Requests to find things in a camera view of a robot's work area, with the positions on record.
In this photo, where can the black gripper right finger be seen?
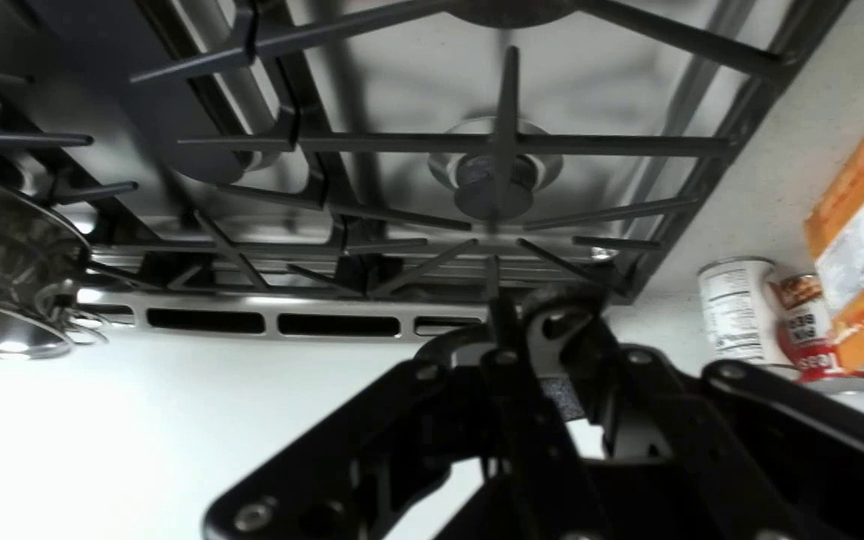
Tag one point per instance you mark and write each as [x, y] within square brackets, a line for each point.
[754, 455]

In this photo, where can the stainless steel gas stove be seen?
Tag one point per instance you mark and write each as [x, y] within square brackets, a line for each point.
[404, 159]

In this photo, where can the white labelled tin can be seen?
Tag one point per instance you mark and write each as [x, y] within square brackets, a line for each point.
[740, 309]

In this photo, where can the small rear gas burner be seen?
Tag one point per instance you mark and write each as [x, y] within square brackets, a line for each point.
[493, 191]

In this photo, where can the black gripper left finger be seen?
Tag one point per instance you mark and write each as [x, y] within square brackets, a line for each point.
[357, 472]

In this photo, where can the glass lidded steel pot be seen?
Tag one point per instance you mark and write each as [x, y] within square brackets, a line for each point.
[39, 274]

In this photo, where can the red labelled tin can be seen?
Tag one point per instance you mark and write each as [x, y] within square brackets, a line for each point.
[806, 336]

